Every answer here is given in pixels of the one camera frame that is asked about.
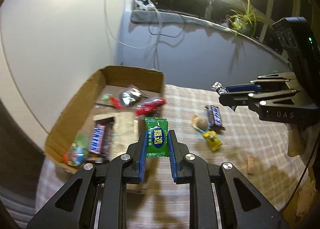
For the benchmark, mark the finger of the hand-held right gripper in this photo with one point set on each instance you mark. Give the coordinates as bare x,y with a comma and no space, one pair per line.
240,100
242,88

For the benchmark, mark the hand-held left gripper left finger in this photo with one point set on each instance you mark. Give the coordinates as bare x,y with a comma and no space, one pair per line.
142,154

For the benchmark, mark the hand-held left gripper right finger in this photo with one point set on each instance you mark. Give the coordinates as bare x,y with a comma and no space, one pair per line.
172,154

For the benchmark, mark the black patterned candy packet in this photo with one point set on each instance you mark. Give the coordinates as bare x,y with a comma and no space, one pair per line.
218,87

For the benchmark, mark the large brown chocolate bar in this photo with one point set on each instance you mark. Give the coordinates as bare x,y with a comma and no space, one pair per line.
98,139

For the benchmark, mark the silver foil candy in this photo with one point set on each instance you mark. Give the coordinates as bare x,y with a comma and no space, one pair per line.
130,96

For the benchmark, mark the red and green candy packet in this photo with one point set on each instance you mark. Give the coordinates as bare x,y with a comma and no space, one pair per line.
76,154

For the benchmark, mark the cardboard box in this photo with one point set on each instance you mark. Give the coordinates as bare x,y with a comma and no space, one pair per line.
75,114

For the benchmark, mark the small brown chocolate bar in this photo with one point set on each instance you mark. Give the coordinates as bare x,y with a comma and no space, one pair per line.
216,116

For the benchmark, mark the plaid cloth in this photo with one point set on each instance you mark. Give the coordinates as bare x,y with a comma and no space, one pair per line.
237,139

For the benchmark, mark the round brown wrapped candy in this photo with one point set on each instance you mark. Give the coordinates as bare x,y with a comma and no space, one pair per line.
202,124

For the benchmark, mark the yellow candy packet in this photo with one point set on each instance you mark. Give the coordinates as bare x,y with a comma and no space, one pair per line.
213,141

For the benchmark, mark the potted spider plant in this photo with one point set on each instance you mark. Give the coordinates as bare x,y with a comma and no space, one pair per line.
240,23

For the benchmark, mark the pink candy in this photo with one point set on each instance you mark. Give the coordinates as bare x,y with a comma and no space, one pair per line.
250,165

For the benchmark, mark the cream cloth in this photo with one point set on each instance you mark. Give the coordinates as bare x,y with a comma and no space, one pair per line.
297,141

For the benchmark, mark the black tripod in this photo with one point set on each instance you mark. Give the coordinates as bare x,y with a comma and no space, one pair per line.
210,6

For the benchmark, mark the grey windowsill mat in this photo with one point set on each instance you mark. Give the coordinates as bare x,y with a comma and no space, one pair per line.
145,16

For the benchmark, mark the white power strip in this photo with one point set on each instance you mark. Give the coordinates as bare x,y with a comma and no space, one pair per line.
143,5

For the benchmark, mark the white cabinet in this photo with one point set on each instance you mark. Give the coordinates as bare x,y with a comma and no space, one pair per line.
62,31

